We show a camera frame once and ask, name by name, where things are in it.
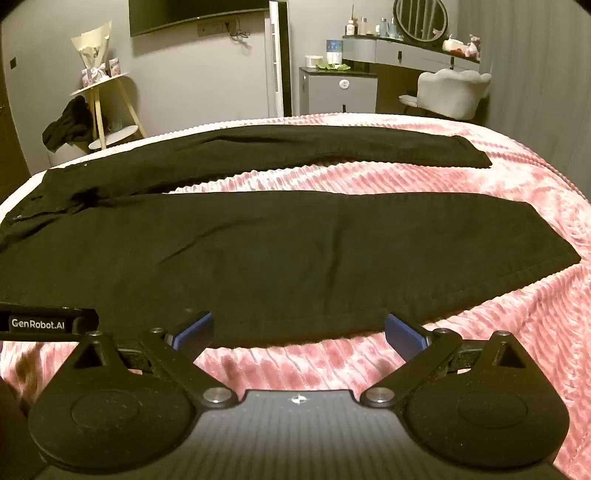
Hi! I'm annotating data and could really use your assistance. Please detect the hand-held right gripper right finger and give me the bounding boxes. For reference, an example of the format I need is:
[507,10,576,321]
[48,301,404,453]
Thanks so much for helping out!
[362,314,539,409]

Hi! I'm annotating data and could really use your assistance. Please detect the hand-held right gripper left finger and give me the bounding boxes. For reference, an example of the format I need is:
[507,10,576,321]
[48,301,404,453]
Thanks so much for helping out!
[58,311,234,409]

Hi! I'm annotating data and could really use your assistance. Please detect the black pants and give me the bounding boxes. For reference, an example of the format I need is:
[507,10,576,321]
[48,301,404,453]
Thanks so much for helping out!
[0,124,581,348]

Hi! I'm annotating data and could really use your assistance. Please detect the pink ribbed blanket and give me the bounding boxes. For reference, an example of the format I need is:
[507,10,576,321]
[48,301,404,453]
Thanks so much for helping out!
[0,112,591,480]

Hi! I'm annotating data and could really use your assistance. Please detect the white round bin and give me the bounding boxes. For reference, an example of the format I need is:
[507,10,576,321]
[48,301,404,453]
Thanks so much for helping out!
[48,141,93,168]

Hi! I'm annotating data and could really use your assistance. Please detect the black clothes heap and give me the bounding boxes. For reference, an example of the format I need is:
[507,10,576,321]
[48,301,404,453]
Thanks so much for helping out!
[41,97,96,153]

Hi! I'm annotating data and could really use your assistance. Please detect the white shell-back chair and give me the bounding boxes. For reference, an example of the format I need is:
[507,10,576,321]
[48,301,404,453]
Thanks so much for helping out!
[399,68,493,122]

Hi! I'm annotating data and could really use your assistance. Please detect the round white wooden-legged side table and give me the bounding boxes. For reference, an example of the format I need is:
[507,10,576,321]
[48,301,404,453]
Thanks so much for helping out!
[69,74,146,151]

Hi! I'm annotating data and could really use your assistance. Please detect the grey bedside cabinet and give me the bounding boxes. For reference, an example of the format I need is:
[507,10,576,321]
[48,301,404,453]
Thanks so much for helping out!
[299,67,379,116]

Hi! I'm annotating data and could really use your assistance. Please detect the cream wrapped bouquet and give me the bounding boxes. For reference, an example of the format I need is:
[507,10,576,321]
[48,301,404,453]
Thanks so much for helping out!
[71,27,110,87]

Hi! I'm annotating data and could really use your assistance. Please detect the grey vanity desk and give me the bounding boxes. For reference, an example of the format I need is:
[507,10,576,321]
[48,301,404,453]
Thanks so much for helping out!
[342,34,482,77]

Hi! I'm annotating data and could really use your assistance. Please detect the oval black-framed mirror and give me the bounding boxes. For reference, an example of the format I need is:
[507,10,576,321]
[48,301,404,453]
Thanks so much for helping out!
[393,0,449,44]

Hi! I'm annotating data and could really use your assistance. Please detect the black wall television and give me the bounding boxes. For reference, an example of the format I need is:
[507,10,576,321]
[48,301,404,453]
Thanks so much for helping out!
[128,0,271,38]

